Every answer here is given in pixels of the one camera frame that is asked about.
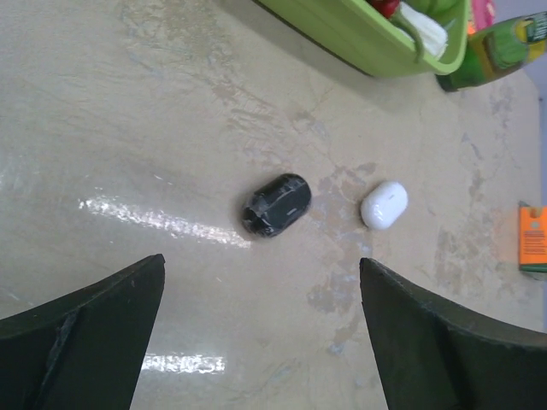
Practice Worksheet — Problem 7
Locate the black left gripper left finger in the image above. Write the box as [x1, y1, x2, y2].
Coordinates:
[1, 254, 165, 409]

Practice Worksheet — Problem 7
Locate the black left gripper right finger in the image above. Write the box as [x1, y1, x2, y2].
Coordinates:
[360, 258, 546, 409]

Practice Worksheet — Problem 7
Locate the black earbud charging case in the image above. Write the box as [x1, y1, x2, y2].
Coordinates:
[242, 173, 312, 238]

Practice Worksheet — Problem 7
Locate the white earbud charging case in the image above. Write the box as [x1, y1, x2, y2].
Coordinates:
[360, 181, 409, 231]

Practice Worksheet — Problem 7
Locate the orange juice carton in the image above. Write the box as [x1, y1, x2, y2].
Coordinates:
[518, 202, 546, 282]

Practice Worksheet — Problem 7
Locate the green glass bottle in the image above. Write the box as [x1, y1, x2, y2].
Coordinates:
[437, 11, 546, 92]

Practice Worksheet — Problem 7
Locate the green plastic basket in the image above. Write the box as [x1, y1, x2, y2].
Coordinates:
[260, 0, 470, 78]

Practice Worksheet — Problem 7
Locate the orange pink snack box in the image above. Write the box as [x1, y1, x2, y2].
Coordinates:
[468, 0, 496, 35]

